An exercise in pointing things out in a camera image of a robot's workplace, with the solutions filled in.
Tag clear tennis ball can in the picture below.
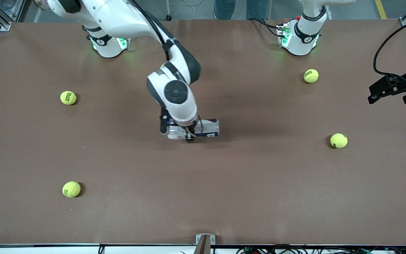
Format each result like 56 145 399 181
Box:
167 119 220 140

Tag yellow tennis ball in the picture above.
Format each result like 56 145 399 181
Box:
303 69 319 84
62 181 81 198
330 133 348 149
60 91 77 105

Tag person's blue jeans legs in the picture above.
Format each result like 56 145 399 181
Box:
214 0 270 20

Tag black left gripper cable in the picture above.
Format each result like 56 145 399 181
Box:
373 15 406 77

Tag grey metal camera bracket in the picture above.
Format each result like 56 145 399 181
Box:
196 234 216 254

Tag black left base cable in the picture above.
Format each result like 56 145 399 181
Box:
251 18 282 38

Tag tangled black cable bundle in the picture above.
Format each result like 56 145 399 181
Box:
236 244 406 254

